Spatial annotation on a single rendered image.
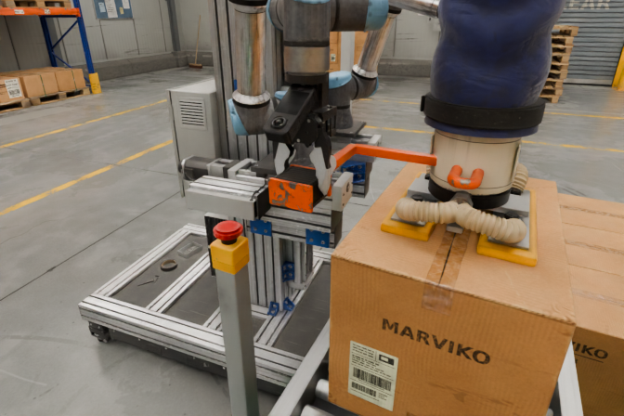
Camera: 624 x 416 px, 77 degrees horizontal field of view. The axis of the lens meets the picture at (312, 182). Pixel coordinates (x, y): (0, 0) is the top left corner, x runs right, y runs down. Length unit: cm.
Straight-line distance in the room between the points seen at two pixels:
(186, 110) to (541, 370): 138
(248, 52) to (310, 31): 54
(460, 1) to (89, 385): 202
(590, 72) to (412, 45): 404
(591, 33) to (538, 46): 1026
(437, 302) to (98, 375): 175
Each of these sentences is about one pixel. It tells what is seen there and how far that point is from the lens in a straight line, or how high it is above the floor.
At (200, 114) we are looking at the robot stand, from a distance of 161.
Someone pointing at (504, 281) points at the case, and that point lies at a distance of 76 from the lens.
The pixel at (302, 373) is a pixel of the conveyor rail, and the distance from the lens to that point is 120.
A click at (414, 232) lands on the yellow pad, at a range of 82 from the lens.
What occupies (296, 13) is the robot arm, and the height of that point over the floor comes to 151.
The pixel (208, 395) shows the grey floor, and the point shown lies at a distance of 197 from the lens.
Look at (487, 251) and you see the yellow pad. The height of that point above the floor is 110.
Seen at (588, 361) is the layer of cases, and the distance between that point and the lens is 175.
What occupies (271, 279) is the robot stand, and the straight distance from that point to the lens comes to 185.
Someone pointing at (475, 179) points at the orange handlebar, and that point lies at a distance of 78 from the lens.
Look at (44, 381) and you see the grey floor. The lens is 230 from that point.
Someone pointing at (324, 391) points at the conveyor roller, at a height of 54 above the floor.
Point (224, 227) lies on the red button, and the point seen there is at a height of 104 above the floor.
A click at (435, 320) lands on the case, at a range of 76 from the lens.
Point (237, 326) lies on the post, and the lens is 109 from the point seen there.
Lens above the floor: 150
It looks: 23 degrees down
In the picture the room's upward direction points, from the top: straight up
